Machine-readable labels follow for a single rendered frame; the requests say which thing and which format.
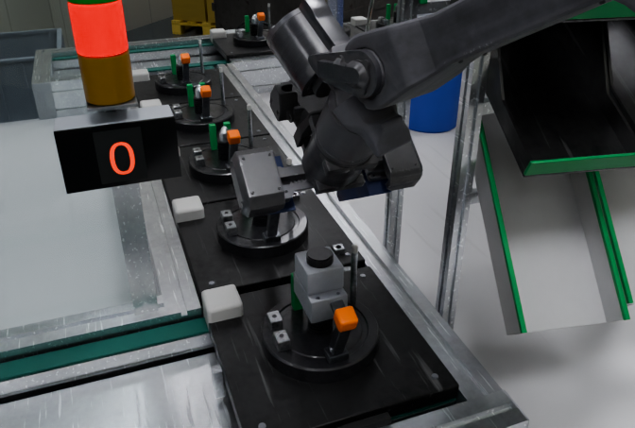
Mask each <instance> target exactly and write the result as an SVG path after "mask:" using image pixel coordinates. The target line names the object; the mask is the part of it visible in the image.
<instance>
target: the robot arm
mask: <svg viewBox="0 0 635 428"><path fill-rule="evenodd" d="M610 1H612V0H458V1H456V2H454V3H452V4H451V5H450V6H448V7H446V8H443V9H441V10H439V11H437V12H436V13H433V14H429V15H426V16H422V17H419V18H415V19H412V20H408V21H404V22H400V23H397V24H393V25H389V26H383V27H379V28H375V29H373V30H369V31H365V32H362V33H359V34H356V35H354V36H353V37H352V38H351V39H350V38H349V36H348V35H347V34H346V32H345V31H344V29H343V28H342V27H341V25H340V24H339V22H338V21H337V20H336V18H335V17H334V16H333V14H332V12H331V10H330V7H329V6H328V4H327V3H326V1H325V0H302V1H301V3H300V6H299V7H298V8H297V9H294V10H293V11H291V12H289V13H288V14H286V15H285V16H284V17H283V18H282V19H281V20H280V21H279V22H278V23H277V24H276V25H274V26H272V27H271V28H270V30H269V31H268V33H267V36H266V42H267V44H268V46H269V48H270V49H271V51H272V52H273V54H274V55H275V57H276V58H277V60H278V61H279V63H280V64H281V66H282V67H283V69H284V70H285V72H286V73H287V74H288V76H289V77H290V80H289V81H287V82H281V84H278V85H275V86H274V88H273V90H272V91H271V93H270V100H269V103H270V108H271V109H272V111H273V113H274V115H275V117H276V119H277V121H279V122H280V121H285V120H288V121H289V122H290V123H293V122H294V124H295V126H296V127H297V129H296V131H295V133H294V136H293V137H294V140H295V143H296V146H297V147H300V146H301V149H302V152H303V156H302V160H301V164H299V165H293V166H287V167H283V163H282V159H281V156H275V157H274V154H273V150H272V149H271V148H270V147H269V146H267V147H260V148H253V149H248V150H241V151H235V152H234V154H233V155H232V157H231V160H230V165H229V167H230V170H231V174H232V181H233V185H234V189H235V193H236V196H237V200H238V203H239V209H240V211H241V214H243V215H244V216H246V217H254V216H259V215H264V214H280V213H285V212H290V211H295V210H296V208H295V204H294V201H293V198H292V196H293V194H294V192H297V191H301V190H307V189H312V188H314V189H315V192H316V195H319V194H325V193H330V192H335V191H337V192H336V195H337V198H338V201H339V202H340V201H345V200H351V199H356V198H361V197H370V196H375V195H381V194H385V193H390V192H391V191H395V190H400V189H404V188H410V187H414V186H415V185H416V184H417V183H418V181H419V180H420V178H421V176H422V171H423V169H422V164H421V162H420V157H419V155H418V152H417V150H416V148H415V145H414V143H413V140H412V137H411V135H410V131H409V128H408V127H407V125H406V124H405V122H404V121H403V118H402V116H401V115H399V114H398V111H397V106H396V104H398V103H401V102H404V101H406V100H409V99H412V98H415V97H418V96H421V95H424V94H428V93H431V92H433V91H435V90H436V89H438V88H439V87H441V86H442V85H444V84H445V83H447V82H448V81H450V80H451V79H453V78H454V77H456V76H458V75H459V74H460V73H462V72H463V71H464V70H465V69H466V67H467V66H468V65H469V64H470V63H471V62H473V61H474V60H476V59H478V58H479V57H481V56H482V55H483V56H486V55H487V54H488V52H490V51H492V50H495V49H497V48H499V47H502V46H504V45H507V44H509V43H513V42H515V41H518V40H519V39H521V38H524V37H526V36H529V35H531V34H533V33H536V32H538V31H541V30H543V29H545V28H547V27H549V26H553V25H555V24H558V23H560V22H563V21H565V20H567V19H570V18H572V17H575V16H576V15H578V14H581V13H583V12H586V11H588V10H590V9H594V8H597V7H599V6H601V5H604V4H606V3H608V2H610ZM614 1H616V2H619V3H621V4H623V5H625V6H627V7H628V8H629V9H631V10H632V11H633V12H635V0H614ZM311 134H312V136H310V135H311ZM300 180H301V182H300ZM308 180H309V181H308ZM296 181H297V182H296ZM292 182H293V183H292Z"/></svg>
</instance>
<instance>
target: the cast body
mask: <svg viewBox="0 0 635 428"><path fill-rule="evenodd" d="M293 276H294V292H295V294H296V296H297V298H298V299H299V301H300V304H301V306H302V308H303V309H304V311H305V313H306V315H307V316H308V318H309V320H310V321H311V323H317V322H320V321H324V320H328V319H332V318H334V313H333V311H332V308H331V306H330V303H331V302H332V301H336V300H343V302H344V304H345V306H346V307H347V306H348V295H347V293H346V291H345V290H344V288H343V283H344V266H343V265H342V264H341V262H340V261H339V260H338V258H337V257H336V255H335V253H334V252H333V251H332V249H331V248H330V247H314V248H311V249H309V250H306V251H301V252H297V253H295V271H294V273H293Z"/></svg>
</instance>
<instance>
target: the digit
mask: <svg viewBox="0 0 635 428"><path fill-rule="evenodd" d="M93 138H94V147H95V153H96V157H97V162H98V168H99V173H100V178H101V183H102V184H108V183H114V182H120V181H126V180H137V179H144V178H148V176H147V170H146V157H145V152H144V145H143V138H142V132H141V127H134V128H120V129H113V130H106V131H99V132H93Z"/></svg>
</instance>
